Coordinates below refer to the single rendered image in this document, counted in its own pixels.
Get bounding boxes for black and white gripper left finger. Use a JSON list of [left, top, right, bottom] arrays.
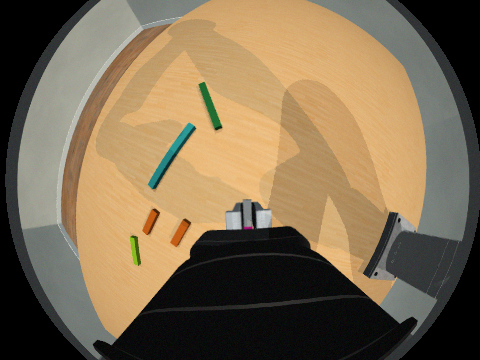
[[225, 202, 244, 230]]

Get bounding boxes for orange rod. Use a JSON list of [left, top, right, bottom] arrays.
[[142, 209, 160, 235], [170, 218, 191, 247]]

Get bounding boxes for turquoise rod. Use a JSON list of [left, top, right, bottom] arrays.
[[148, 122, 196, 189]]

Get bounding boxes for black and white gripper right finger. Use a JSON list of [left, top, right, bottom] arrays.
[[252, 202, 272, 229]]

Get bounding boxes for dark green rod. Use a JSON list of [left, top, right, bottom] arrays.
[[198, 82, 223, 131]]

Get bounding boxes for lime green rod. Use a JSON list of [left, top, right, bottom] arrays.
[[130, 235, 141, 266]]

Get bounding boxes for dark grey rod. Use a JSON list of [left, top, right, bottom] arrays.
[[242, 199, 253, 227]]

